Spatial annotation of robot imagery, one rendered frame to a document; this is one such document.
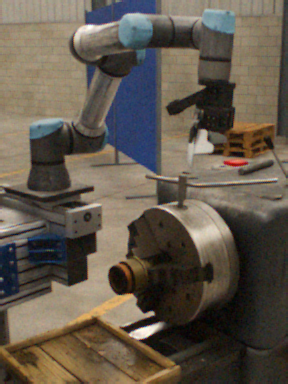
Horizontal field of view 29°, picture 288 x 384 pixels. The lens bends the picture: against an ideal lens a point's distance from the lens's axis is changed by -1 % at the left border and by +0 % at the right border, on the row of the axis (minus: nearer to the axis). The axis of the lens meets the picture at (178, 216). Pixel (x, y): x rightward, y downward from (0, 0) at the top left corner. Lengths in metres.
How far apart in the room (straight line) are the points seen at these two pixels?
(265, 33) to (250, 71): 0.83
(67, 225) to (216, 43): 0.85
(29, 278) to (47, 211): 0.23
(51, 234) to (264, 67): 10.49
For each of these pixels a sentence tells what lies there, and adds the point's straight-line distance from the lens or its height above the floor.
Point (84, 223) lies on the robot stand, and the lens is 1.88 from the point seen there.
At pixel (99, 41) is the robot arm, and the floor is 1.64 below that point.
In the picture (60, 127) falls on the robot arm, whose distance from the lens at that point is 1.94.
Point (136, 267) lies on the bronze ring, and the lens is 1.37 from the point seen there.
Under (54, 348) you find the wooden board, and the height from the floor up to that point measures 0.89.
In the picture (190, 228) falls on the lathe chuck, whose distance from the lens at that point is 1.35.
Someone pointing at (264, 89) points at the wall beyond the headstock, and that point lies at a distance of 12.17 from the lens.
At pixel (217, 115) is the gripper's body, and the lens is 1.30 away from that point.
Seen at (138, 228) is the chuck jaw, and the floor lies 1.18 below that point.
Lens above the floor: 1.61
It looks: 16 degrees down
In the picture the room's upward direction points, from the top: 1 degrees clockwise
